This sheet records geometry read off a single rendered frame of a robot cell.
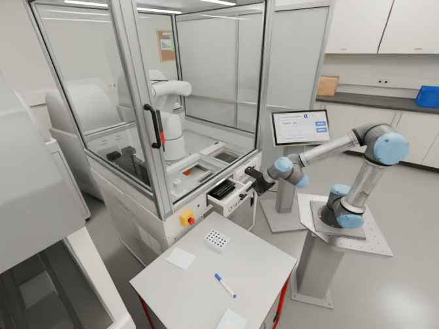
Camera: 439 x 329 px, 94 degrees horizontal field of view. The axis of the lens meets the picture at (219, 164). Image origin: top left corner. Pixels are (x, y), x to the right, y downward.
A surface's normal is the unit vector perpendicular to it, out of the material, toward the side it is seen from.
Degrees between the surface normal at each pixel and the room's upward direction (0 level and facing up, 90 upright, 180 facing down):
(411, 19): 90
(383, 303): 0
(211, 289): 0
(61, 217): 90
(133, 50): 90
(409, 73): 90
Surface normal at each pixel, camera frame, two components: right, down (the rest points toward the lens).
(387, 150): -0.18, 0.43
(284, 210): 0.10, 0.51
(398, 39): -0.55, 0.44
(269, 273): -0.02, -0.86
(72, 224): 0.77, 0.31
